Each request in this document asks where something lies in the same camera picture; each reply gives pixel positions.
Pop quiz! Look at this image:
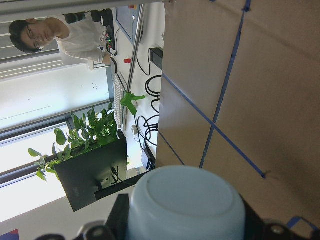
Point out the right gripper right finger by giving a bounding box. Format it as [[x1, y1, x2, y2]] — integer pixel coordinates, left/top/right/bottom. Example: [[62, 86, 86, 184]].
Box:
[[242, 197, 265, 240]]

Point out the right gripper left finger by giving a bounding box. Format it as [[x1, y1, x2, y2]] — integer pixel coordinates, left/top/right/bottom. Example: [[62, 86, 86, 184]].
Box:
[[105, 193, 130, 240]]

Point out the light blue plastic cup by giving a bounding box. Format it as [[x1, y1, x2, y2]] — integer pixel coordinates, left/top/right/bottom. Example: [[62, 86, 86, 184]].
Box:
[[126, 165, 246, 240]]

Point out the black monitor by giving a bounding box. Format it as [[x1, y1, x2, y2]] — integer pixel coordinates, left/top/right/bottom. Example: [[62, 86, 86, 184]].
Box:
[[54, 137, 128, 212]]

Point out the green potted plant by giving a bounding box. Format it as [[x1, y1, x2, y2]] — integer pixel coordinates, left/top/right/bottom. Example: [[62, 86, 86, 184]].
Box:
[[27, 101, 130, 182]]

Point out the white keyboard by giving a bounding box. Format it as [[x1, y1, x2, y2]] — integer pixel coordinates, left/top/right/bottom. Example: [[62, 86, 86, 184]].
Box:
[[112, 72, 127, 129]]

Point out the person in white shirt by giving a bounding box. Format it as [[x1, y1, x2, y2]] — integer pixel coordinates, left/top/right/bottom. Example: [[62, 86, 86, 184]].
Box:
[[9, 15, 111, 65]]

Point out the aluminium frame post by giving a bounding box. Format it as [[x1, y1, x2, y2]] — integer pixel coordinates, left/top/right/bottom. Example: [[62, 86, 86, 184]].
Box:
[[123, 3, 145, 131]]

